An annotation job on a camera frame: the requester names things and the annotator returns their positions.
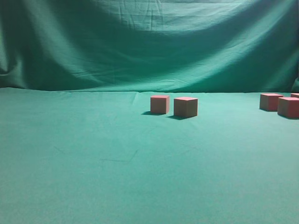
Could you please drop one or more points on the pink foam cube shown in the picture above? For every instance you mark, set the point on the pink foam cube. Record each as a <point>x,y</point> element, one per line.
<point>269,101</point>
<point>185,107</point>
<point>160,104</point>
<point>288,107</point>
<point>295,95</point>

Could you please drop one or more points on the green cloth backdrop and cover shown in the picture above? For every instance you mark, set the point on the green cloth backdrop and cover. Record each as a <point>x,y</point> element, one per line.
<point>79,145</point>

